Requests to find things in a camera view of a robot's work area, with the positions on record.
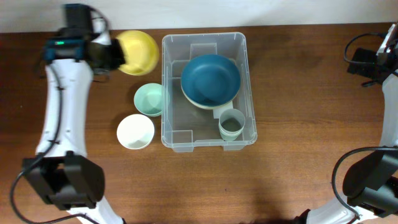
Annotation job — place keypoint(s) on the grey cup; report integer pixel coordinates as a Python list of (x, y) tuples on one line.
[(232, 120)]

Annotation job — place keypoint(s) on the yellow small bowl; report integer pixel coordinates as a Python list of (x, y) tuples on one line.
[(141, 52)]

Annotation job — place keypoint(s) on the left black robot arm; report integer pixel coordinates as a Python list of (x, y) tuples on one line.
[(60, 173)]

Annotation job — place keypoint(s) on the clear plastic storage bin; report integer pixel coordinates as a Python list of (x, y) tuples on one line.
[(185, 126)]

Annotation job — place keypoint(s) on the cream plate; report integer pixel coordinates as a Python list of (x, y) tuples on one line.
[(208, 107)]

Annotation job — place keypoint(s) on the white label in bin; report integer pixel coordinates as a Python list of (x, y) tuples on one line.
[(219, 110)]

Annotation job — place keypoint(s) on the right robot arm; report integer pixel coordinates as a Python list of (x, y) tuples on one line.
[(369, 187)]

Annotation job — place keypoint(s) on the blue plate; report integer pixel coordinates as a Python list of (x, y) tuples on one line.
[(210, 80)]

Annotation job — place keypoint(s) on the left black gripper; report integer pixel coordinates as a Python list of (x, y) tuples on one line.
[(118, 48)]

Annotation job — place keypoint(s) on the green cup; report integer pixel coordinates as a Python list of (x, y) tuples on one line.
[(229, 137)]

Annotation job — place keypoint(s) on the green small bowl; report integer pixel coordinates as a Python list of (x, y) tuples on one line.
[(150, 99)]

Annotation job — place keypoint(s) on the white small bowl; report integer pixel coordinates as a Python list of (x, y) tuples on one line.
[(135, 131)]

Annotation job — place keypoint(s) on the cream cup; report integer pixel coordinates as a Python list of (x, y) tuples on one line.
[(225, 132)]

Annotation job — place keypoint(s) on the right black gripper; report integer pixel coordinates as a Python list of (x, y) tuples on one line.
[(362, 55)]

